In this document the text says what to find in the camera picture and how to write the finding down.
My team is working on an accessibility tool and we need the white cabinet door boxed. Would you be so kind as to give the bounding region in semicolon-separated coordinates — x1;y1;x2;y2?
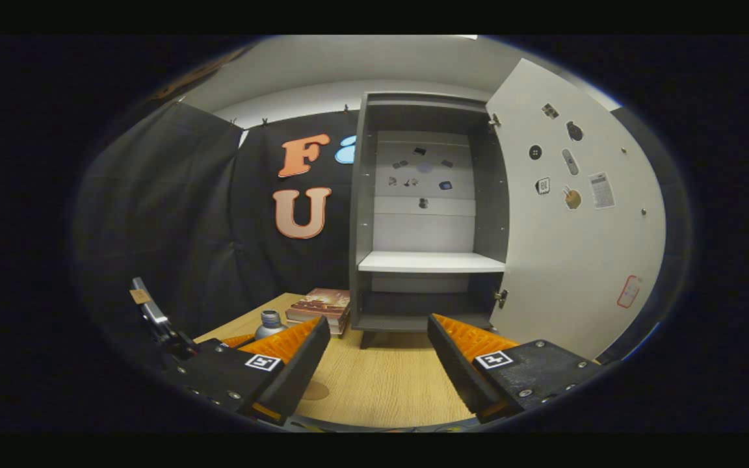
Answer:
485;58;668;361

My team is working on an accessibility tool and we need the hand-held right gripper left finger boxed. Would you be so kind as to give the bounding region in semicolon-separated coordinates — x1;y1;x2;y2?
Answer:
166;315;332;426

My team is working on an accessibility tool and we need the brown picture cover book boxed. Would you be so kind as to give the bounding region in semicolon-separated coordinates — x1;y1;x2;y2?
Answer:
285;289;351;320

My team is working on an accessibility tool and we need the white-edged book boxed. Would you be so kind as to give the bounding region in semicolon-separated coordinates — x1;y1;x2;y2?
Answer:
287;317;349;329

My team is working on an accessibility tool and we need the black backdrop cloth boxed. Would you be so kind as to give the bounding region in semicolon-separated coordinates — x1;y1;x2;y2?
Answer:
72;97;690;378

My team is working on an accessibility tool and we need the white cabinet shelf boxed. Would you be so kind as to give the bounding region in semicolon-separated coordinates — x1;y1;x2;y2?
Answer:
357;252;506;274

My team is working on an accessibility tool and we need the grey cabinet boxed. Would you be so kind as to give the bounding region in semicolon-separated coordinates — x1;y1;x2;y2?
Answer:
348;91;512;350

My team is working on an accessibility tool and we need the bottle with red label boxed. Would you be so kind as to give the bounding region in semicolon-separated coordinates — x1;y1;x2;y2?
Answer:
255;310;287;340

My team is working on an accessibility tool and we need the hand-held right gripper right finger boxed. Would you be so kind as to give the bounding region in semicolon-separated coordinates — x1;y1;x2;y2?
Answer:
427;314;609;424

